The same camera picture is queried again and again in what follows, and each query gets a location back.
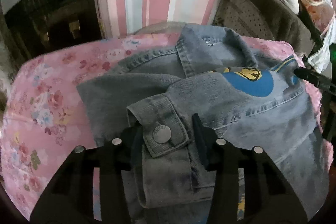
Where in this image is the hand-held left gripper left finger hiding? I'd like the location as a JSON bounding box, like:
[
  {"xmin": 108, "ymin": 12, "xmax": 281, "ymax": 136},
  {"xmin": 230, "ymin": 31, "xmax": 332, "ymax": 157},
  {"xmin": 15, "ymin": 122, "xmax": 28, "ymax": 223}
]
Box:
[{"xmin": 29, "ymin": 126, "xmax": 143, "ymax": 224}]

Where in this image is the white quilt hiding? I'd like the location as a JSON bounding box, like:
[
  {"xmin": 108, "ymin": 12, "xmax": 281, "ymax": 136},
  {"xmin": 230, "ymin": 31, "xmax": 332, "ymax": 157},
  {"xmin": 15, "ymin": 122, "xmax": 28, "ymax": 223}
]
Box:
[{"xmin": 307, "ymin": 15, "xmax": 336, "ymax": 72}]

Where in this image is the floral shopping bag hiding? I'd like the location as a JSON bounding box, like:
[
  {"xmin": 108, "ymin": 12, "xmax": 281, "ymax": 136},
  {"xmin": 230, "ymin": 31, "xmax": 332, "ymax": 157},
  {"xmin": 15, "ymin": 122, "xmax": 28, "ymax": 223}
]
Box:
[{"xmin": 293, "ymin": 0, "xmax": 335, "ymax": 33}]

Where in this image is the silver water dispenser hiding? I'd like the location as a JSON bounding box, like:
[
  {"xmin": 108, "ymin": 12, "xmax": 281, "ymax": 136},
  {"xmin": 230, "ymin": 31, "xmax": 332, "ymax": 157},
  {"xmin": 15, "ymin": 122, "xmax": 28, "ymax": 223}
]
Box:
[{"xmin": 0, "ymin": 0, "xmax": 105, "ymax": 56}]

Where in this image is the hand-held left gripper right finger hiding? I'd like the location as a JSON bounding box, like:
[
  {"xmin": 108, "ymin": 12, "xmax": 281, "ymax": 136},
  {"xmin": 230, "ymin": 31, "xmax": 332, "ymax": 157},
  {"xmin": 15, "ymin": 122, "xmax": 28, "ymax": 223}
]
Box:
[{"xmin": 192, "ymin": 114, "xmax": 307, "ymax": 224}]

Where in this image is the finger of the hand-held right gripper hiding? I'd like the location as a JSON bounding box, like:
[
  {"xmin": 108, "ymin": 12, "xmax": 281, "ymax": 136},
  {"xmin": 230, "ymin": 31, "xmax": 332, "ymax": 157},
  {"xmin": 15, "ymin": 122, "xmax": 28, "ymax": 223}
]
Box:
[
  {"xmin": 293, "ymin": 67, "xmax": 336, "ymax": 96},
  {"xmin": 322, "ymin": 93, "xmax": 336, "ymax": 142}
]

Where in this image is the black cloth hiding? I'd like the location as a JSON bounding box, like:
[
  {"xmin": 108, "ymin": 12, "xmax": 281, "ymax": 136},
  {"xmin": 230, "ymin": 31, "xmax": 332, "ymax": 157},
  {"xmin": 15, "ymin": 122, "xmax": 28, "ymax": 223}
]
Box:
[{"xmin": 298, "ymin": 1, "xmax": 324, "ymax": 56}]

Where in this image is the pink floral bed sheet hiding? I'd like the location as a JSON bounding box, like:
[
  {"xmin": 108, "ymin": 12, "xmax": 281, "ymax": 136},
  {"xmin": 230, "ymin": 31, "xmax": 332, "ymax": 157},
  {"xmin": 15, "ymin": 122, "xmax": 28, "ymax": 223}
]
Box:
[{"xmin": 0, "ymin": 32, "xmax": 331, "ymax": 224}]

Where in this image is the blue denim jacket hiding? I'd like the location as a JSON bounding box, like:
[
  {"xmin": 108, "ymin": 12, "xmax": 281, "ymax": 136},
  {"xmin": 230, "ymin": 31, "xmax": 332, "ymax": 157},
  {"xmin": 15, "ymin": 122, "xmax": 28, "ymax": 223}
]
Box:
[{"xmin": 76, "ymin": 23, "xmax": 331, "ymax": 224}]

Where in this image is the dotted lace cloth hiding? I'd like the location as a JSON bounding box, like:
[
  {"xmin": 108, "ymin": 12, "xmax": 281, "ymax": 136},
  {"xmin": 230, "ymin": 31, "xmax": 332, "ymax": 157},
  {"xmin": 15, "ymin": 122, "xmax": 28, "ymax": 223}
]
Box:
[{"xmin": 213, "ymin": 0, "xmax": 279, "ymax": 39}]

